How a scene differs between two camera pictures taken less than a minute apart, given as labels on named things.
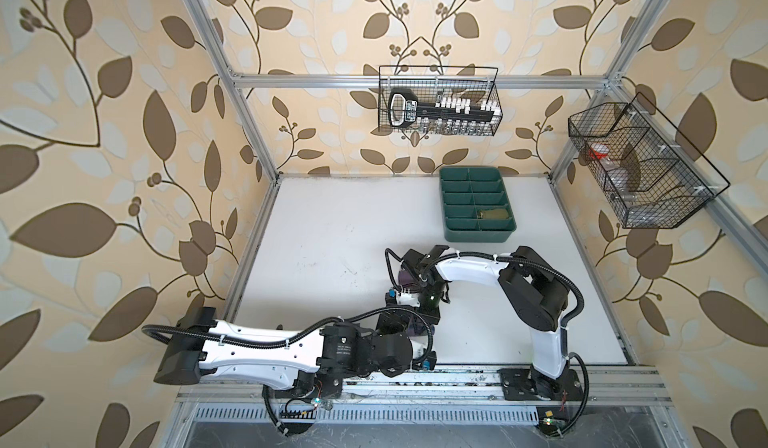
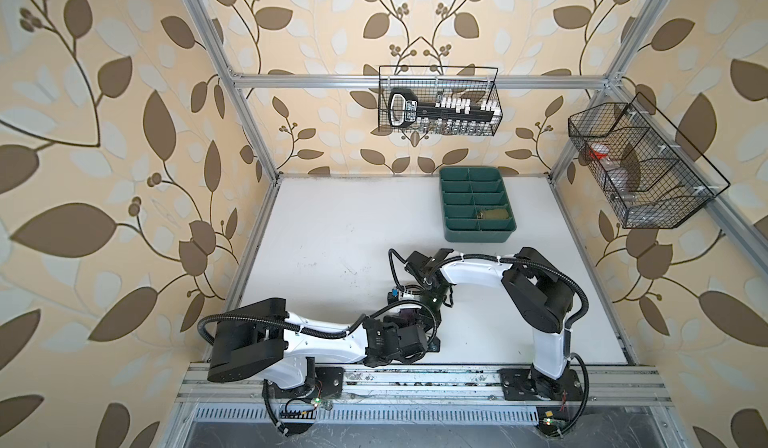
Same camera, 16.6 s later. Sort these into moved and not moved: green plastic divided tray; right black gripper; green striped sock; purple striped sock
Moved: purple striped sock
Not moved: green striped sock; green plastic divided tray; right black gripper
